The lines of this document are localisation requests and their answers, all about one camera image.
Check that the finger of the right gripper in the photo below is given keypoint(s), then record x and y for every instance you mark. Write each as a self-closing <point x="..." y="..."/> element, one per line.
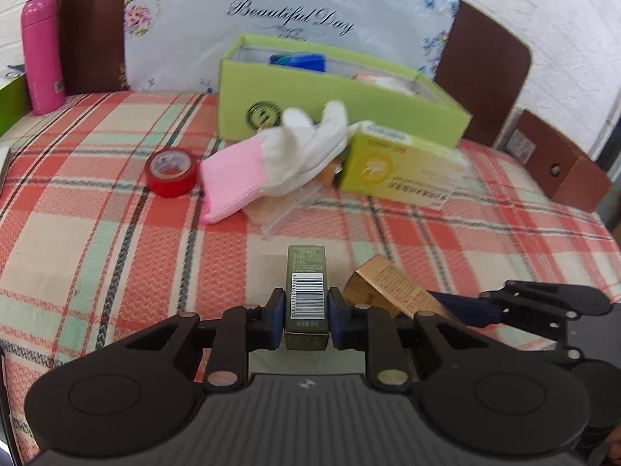
<point x="543" y="309"/>

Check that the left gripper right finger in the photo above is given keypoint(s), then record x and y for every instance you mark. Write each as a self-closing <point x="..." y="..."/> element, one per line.
<point x="371" y="330"/>

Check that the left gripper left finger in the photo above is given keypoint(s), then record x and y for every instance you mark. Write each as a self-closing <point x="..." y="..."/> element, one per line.
<point x="238" y="332"/>

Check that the dark green barcode box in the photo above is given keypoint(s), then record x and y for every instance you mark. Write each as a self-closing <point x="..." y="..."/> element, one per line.
<point x="306" y="322"/>

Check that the gold cardboard box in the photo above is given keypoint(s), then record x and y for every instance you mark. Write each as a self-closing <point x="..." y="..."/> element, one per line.
<point x="379" y="282"/>

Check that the yellow green medicine box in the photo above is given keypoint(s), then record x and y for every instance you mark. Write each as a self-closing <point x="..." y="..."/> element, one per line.
<point x="390" y="165"/>

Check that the pink white glove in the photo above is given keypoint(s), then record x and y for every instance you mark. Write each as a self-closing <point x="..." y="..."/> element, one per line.
<point x="274" y="162"/>

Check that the blue plastic box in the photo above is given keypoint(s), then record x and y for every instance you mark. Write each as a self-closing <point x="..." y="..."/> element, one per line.
<point x="307" y="62"/>

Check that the clear plastic bag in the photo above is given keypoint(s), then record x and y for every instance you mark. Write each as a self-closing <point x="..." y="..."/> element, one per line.
<point x="269" y="214"/>

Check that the red tape roll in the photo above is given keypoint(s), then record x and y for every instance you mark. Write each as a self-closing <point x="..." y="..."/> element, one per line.
<point x="171" y="173"/>

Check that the pink white card box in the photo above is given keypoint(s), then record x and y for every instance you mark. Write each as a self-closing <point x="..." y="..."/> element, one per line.
<point x="387" y="82"/>

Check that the green cardboard storage box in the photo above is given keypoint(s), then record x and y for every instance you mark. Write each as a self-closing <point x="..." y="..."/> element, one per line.
<point x="252" y="93"/>

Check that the brown wooden headboard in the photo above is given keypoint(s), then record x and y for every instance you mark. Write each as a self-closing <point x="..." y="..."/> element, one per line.
<point x="483" y="66"/>

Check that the small green box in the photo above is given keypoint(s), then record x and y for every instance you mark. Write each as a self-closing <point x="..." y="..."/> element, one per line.
<point x="14" y="96"/>

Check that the floral plastic bedding bag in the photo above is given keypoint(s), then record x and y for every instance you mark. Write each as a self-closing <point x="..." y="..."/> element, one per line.
<point x="177" y="45"/>

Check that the pink thermos bottle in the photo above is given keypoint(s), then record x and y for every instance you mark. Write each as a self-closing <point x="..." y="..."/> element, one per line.
<point x="40" y="42"/>

